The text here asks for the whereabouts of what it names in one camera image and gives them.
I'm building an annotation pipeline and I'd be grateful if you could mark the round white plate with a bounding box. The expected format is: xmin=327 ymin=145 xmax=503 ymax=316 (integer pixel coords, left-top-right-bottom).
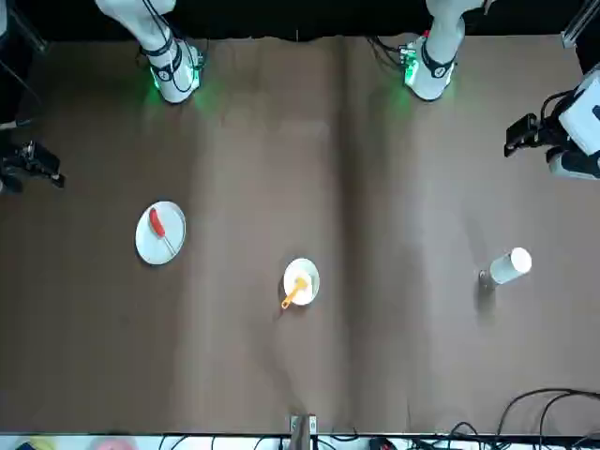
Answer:
xmin=134 ymin=200 xmax=188 ymax=267

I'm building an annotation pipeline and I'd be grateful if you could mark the aluminium post with bracket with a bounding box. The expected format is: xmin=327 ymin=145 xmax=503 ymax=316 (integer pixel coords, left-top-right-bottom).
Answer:
xmin=289 ymin=413 xmax=318 ymax=450

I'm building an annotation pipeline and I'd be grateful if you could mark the aluminium frame rail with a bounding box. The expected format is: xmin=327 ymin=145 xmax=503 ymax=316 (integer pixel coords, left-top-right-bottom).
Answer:
xmin=7 ymin=0 xmax=48 ymax=53
xmin=561 ymin=0 xmax=597 ymax=48

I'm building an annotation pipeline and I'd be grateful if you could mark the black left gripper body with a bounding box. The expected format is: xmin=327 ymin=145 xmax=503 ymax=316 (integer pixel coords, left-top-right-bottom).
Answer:
xmin=536 ymin=112 xmax=569 ymax=152

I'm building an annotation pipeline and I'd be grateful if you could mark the orange oil brush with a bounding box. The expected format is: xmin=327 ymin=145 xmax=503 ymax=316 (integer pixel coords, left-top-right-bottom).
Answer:
xmin=280 ymin=276 xmax=311 ymax=310

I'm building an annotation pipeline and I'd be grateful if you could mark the white oil pot clear base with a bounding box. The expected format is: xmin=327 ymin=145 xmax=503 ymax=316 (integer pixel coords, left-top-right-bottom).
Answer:
xmin=477 ymin=247 xmax=533 ymax=288

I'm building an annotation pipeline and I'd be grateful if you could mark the white bowl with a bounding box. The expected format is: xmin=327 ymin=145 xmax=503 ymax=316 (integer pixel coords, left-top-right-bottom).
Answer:
xmin=282 ymin=257 xmax=322 ymax=308

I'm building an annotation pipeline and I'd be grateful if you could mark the black desk cable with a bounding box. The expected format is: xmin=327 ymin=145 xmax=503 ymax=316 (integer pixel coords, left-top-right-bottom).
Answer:
xmin=537 ymin=392 xmax=600 ymax=444
xmin=496 ymin=387 xmax=600 ymax=440

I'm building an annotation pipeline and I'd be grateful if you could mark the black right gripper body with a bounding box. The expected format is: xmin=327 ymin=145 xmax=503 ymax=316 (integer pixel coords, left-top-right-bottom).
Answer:
xmin=0 ymin=145 xmax=30 ymax=194

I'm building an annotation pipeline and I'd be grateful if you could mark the pink plate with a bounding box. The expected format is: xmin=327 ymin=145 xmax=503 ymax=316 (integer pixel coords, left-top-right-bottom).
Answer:
xmin=91 ymin=437 xmax=138 ymax=450

